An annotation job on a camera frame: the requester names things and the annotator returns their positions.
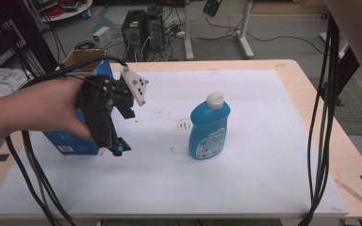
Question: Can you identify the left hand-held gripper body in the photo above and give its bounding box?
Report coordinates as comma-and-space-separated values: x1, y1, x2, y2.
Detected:
74, 65, 149, 149

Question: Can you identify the blue bottle with white cap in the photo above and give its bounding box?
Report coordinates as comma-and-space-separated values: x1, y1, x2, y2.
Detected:
188, 90, 232, 161

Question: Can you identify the person's left hand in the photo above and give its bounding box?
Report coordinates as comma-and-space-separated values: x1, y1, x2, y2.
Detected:
7, 76, 92, 140

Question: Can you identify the blue cardboard box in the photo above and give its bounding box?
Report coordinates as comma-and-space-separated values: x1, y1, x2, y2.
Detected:
42, 48, 115, 156

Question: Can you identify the small white box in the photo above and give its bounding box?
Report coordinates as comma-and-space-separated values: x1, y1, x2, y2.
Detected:
91, 25, 113, 49

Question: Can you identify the black computer tower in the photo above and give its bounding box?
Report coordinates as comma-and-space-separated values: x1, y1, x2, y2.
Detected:
144, 5, 167, 54
121, 8, 146, 49

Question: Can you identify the white power strip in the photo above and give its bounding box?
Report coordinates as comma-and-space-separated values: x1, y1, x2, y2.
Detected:
169, 25, 187, 40

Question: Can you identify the round white table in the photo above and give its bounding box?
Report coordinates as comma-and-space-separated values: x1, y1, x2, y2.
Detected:
40, 0, 94, 23

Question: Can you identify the white foam mat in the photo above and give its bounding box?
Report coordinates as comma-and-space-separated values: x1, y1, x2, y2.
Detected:
0, 69, 350, 218

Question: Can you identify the grey floor mat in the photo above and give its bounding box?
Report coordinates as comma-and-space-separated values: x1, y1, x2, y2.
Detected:
307, 77, 362, 137

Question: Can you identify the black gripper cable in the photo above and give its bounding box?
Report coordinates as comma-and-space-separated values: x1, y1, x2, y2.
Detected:
18, 55, 129, 90

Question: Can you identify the white table frame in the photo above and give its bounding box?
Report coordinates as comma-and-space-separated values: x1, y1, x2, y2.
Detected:
183, 0, 256, 61

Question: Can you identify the black floor cable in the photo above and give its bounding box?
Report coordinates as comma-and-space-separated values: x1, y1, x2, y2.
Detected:
197, 13, 325, 55

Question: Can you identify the long black cable bundle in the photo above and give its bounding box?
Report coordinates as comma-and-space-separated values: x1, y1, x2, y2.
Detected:
297, 13, 342, 226

